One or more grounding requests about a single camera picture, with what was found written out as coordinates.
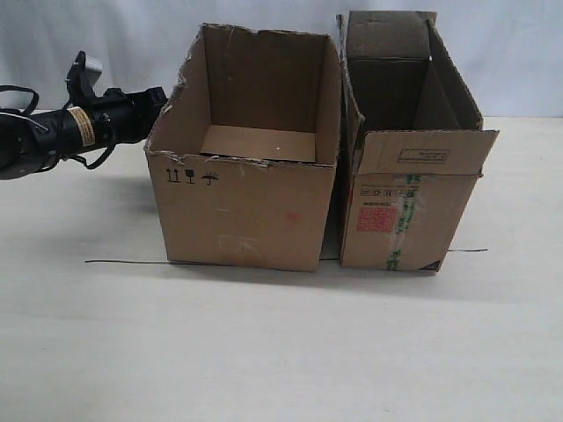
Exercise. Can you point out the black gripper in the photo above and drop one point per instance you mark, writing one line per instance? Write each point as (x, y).
(125, 118)

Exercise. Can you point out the torn cardboard box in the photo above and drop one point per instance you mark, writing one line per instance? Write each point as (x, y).
(243, 156)

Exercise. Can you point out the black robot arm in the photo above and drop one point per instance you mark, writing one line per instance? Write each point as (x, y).
(86, 131)

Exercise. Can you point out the tall cardboard box with tape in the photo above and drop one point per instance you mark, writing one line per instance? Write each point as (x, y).
(413, 146)

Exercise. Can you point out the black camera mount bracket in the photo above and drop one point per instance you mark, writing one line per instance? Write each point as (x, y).
(83, 74)

